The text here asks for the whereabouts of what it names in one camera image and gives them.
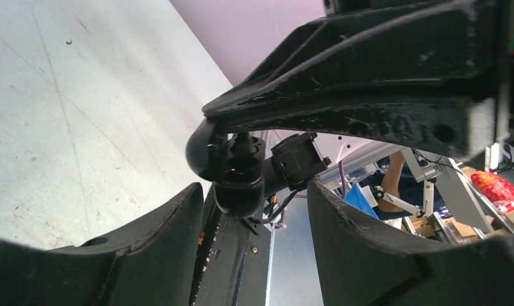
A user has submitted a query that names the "person in blue shirt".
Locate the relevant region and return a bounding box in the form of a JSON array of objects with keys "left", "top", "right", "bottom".
[{"left": 359, "top": 151, "right": 423, "bottom": 221}]

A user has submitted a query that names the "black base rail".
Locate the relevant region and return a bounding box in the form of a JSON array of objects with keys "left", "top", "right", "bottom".
[{"left": 189, "top": 191, "right": 274, "bottom": 306}]

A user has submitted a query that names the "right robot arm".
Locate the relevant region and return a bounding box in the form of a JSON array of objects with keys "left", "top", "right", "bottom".
[{"left": 186, "top": 1, "right": 514, "bottom": 305}]

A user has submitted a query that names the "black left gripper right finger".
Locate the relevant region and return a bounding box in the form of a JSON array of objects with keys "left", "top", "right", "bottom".
[{"left": 307, "top": 181, "right": 514, "bottom": 305}]

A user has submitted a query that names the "black clip earbud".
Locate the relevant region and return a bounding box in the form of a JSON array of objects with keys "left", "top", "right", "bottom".
[{"left": 230, "top": 133, "right": 258, "bottom": 156}]

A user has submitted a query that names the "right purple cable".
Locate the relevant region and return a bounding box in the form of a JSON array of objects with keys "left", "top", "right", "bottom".
[{"left": 338, "top": 160, "right": 349, "bottom": 200}]

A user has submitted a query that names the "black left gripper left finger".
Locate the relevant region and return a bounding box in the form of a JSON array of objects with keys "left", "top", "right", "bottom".
[{"left": 0, "top": 183, "right": 203, "bottom": 305}]

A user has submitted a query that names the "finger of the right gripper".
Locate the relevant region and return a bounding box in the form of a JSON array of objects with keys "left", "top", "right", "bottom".
[{"left": 203, "top": 1, "right": 503, "bottom": 159}]

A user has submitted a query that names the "black oval charging case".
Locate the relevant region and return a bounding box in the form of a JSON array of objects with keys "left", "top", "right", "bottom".
[{"left": 186, "top": 119, "right": 266, "bottom": 219}]

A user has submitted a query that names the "red snack bag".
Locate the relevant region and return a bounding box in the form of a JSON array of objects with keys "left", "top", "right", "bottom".
[{"left": 471, "top": 171, "right": 514, "bottom": 202}]

